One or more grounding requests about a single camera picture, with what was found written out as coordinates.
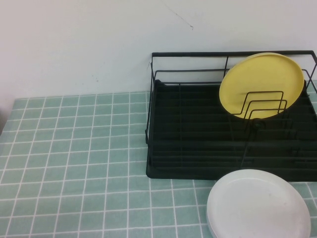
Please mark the white plate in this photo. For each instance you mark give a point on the white plate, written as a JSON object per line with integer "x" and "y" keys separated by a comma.
{"x": 257, "y": 208}

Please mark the yellow plate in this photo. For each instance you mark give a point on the yellow plate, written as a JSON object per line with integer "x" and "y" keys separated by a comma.
{"x": 260, "y": 74}

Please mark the grey plate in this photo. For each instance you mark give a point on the grey plate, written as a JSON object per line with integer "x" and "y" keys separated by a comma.
{"x": 209, "y": 227}

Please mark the green checked tablecloth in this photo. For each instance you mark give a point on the green checked tablecloth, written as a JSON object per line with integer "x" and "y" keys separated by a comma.
{"x": 74, "y": 173}

